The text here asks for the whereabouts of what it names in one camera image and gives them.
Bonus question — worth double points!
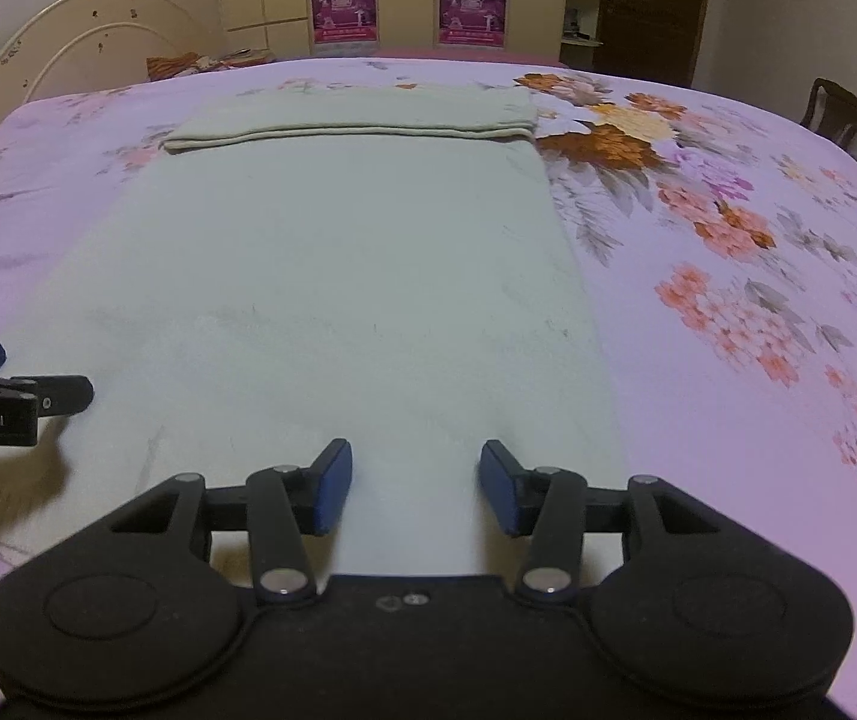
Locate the pale green cloth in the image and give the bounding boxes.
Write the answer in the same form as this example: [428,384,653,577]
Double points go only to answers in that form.
[0,83,632,577]

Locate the pink floral bedsheet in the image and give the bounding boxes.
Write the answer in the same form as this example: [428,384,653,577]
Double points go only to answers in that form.
[0,59,857,715]

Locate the cream curved headboard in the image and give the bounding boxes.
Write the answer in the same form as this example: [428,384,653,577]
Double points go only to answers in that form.
[0,0,220,123]

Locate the pink checked bedspread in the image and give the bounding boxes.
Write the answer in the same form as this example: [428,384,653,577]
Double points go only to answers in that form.
[313,44,565,68]

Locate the dark wooden chair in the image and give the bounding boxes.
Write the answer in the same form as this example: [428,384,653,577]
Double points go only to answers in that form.
[801,78,857,149]

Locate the dark wooden door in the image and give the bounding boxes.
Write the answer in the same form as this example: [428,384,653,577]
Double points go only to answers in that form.
[593,0,707,86]

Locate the open yellow shelf unit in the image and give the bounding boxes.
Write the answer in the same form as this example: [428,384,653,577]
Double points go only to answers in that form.
[561,0,601,70]

